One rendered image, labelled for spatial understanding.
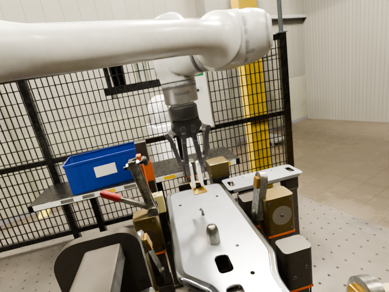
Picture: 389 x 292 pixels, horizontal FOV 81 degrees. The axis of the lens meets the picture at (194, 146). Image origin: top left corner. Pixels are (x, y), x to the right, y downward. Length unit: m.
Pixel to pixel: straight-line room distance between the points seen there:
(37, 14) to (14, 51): 3.63
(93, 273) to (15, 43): 0.28
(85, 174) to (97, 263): 0.73
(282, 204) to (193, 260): 0.29
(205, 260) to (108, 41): 0.47
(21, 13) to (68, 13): 0.53
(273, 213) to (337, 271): 0.37
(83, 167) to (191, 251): 0.61
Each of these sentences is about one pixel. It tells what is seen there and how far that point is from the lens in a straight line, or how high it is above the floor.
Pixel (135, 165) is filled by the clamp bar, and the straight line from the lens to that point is 0.62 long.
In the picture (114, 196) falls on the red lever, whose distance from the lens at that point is 0.67.
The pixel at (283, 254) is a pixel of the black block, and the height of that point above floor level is 0.99.
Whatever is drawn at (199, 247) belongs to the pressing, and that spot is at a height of 1.00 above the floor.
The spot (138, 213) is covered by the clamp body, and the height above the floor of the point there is 1.05.
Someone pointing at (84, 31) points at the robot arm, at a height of 1.47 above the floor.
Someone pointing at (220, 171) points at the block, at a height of 1.03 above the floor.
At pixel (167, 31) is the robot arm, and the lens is 0.38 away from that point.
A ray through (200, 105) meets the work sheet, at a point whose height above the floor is 1.27.
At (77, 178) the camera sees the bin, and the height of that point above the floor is 1.09.
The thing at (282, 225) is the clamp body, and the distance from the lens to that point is 0.73.
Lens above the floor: 1.38
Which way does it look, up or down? 15 degrees down
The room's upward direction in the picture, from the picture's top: 10 degrees counter-clockwise
